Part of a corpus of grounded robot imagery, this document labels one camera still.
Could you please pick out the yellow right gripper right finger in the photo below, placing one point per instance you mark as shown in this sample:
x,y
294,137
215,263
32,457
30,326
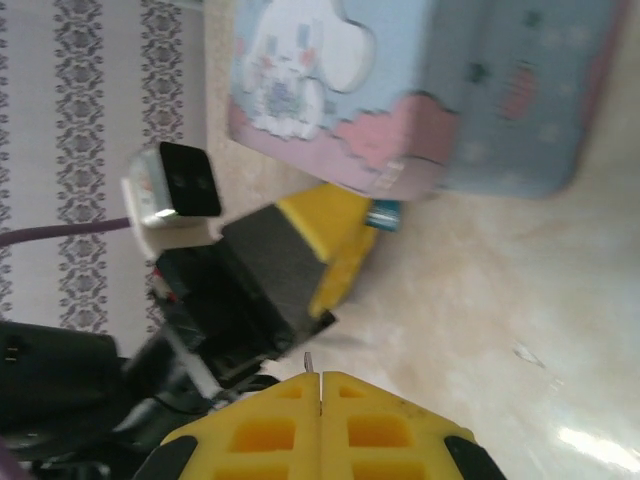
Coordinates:
x,y
380,435

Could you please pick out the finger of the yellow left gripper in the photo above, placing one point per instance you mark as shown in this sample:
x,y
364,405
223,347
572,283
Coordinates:
x,y
345,272
325,220

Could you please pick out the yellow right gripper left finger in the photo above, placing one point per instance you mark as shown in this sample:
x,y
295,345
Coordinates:
x,y
260,435

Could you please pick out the teal padlock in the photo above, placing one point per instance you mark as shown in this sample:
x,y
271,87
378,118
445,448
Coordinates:
x,y
385,216

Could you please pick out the blue cartoon tin box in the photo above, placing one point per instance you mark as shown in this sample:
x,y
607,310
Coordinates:
x,y
400,90

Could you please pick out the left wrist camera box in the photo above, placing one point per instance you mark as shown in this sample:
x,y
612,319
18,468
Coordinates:
x,y
185,185

